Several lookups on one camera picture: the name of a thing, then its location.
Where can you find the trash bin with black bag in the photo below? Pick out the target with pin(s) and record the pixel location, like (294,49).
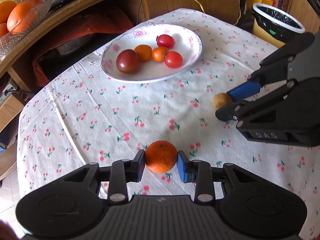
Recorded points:
(274,26)

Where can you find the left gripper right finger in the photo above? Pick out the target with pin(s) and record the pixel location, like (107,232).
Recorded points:
(198,172)

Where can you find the red plastic bag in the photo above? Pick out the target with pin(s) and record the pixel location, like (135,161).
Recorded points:
(78,26)

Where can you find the wooden tv cabinet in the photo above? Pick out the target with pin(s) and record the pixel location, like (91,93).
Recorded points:
(125,7)

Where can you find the glass fruit bowl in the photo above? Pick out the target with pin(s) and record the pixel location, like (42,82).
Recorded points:
(32,19)

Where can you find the cherry print tablecloth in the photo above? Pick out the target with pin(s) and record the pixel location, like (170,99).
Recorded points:
(293,168)

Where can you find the dark red tomato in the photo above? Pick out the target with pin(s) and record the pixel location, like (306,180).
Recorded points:
(128,62)

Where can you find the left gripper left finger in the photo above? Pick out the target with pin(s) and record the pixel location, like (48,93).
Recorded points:
(122,172)

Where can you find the top orange in bowl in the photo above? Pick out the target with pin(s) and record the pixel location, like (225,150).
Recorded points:
(6,8)

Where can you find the orange in bowl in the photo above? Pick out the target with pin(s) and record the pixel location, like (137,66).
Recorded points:
(18,13)
(6,8)

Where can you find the white floral ceramic plate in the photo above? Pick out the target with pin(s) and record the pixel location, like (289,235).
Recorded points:
(187,43)

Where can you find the front orange in bowl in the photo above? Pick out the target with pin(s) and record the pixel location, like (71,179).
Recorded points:
(18,13)

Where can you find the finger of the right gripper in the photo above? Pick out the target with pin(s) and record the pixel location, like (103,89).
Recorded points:
(244,90)
(230,112)

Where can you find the red apple in bowl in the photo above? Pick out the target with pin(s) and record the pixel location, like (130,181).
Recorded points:
(36,2)

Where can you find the brown kiwi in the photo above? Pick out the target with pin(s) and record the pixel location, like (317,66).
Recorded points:
(221,100)

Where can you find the small mandarin orange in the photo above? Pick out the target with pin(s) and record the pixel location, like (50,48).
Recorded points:
(160,156)

